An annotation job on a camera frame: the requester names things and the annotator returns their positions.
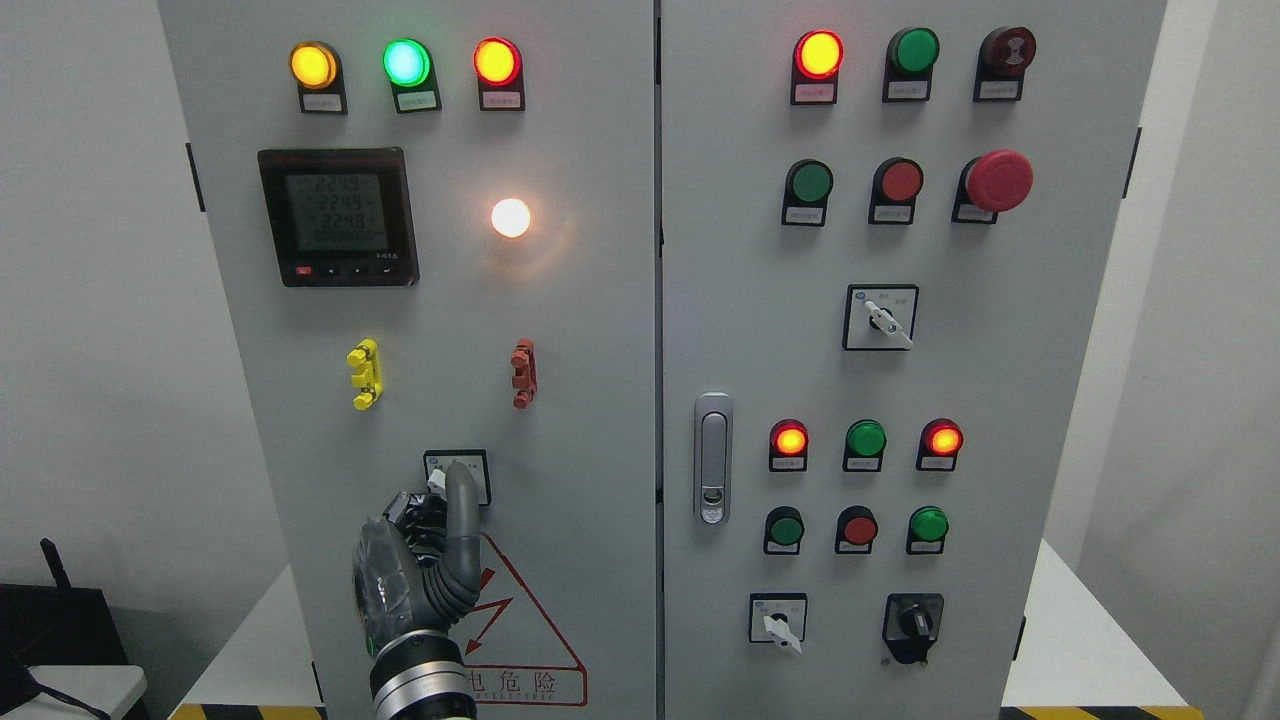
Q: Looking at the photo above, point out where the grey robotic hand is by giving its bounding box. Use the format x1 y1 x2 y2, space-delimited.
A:
353 461 483 656

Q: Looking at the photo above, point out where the white rotary switch door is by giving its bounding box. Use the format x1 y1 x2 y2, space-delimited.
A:
422 448 492 507

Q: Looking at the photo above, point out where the green lit indicator light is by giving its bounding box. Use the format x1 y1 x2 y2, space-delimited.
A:
381 38 442 114

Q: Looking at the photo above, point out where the yellow indicator light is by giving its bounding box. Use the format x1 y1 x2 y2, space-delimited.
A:
289 41 347 115

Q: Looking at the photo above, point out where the red electric warning sticker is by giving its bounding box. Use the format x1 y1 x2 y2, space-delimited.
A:
451 534 588 707

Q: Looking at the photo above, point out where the white box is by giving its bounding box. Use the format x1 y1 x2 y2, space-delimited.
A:
3 665 150 719

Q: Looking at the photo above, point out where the left grey cabinet door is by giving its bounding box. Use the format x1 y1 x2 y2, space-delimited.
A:
159 1 659 719

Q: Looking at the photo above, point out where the grey cabinet door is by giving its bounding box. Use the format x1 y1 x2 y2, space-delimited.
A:
159 1 659 719
662 1 1166 719

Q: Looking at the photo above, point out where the black digital power meter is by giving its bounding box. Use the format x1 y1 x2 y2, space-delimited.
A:
257 147 419 287

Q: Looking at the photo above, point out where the small clear light bulb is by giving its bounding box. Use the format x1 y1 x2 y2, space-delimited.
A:
490 197 532 240

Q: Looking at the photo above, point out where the green push button lower left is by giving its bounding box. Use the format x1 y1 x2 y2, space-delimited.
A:
763 506 805 555

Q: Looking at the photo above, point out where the green push button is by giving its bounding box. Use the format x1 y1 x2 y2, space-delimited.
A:
905 505 950 556
781 158 835 227
763 506 805 555

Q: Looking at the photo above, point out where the black device with antenna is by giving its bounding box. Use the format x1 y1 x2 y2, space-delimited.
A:
1 538 128 719

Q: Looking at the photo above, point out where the red lit indicator lower left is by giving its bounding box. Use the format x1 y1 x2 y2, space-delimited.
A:
768 418 809 471

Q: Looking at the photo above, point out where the red push button lower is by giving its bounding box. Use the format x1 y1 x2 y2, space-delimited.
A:
835 505 879 555

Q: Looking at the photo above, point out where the red push button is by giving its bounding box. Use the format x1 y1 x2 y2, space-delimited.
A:
835 505 879 555
868 158 924 225

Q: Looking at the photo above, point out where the green indicator lower middle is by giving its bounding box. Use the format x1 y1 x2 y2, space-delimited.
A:
844 419 887 473

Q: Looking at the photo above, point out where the green push button lower right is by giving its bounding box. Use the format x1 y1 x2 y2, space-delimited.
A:
905 505 950 556

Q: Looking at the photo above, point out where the red lit indicator light left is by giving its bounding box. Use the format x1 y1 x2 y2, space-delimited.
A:
474 36 526 111

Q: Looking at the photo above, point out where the red lit indicator lower right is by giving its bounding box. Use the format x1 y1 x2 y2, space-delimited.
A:
915 418 964 471

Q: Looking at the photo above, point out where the green push button upper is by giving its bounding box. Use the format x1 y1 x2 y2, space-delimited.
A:
781 158 835 227

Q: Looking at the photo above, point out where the right grey cabinet door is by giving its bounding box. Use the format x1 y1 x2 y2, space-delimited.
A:
662 1 1166 719

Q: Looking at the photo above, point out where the red push button upper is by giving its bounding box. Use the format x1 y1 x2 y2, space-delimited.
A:
868 158 924 225

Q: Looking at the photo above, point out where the red lit indicator top right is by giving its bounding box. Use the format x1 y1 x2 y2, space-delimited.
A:
790 29 844 106

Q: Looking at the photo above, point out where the red emergency stop button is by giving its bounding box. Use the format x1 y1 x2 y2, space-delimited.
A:
951 149 1034 225

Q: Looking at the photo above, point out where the green indicator top right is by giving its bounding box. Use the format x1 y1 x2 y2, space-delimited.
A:
882 26 940 102

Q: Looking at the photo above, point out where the dark red buzzer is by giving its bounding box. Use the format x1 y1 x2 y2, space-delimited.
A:
972 26 1037 102

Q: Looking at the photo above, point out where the silver door latch handle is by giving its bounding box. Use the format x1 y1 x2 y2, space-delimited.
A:
692 392 733 525

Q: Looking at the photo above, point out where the white rotary switch bottom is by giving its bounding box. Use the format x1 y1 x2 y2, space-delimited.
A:
748 592 808 655

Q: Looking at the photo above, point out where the white rotary switch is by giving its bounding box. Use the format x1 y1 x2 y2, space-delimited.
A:
842 284 919 351
748 592 808 655

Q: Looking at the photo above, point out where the black rotary switch bottom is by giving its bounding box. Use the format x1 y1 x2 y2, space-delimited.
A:
882 593 945 665

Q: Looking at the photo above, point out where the white rotary switch upper right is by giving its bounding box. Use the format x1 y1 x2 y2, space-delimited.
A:
842 284 919 351

